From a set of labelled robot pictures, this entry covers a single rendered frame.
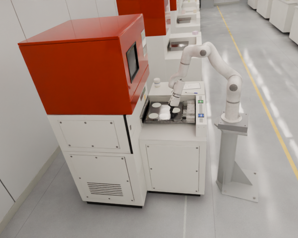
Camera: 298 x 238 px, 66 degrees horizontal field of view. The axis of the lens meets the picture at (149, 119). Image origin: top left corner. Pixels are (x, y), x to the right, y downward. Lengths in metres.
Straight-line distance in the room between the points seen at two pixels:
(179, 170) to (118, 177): 0.61
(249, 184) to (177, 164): 0.94
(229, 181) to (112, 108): 1.64
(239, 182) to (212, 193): 0.34
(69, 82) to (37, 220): 1.71
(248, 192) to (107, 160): 1.56
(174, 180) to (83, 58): 1.52
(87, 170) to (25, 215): 1.02
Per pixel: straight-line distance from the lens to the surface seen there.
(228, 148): 2.47
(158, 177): 2.49
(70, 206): 2.92
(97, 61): 1.65
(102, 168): 2.26
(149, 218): 2.58
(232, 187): 2.83
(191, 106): 2.47
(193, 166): 2.32
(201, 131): 2.11
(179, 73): 2.20
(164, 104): 2.50
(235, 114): 2.26
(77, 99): 1.86
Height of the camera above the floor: 2.15
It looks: 33 degrees down
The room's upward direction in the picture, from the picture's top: 7 degrees counter-clockwise
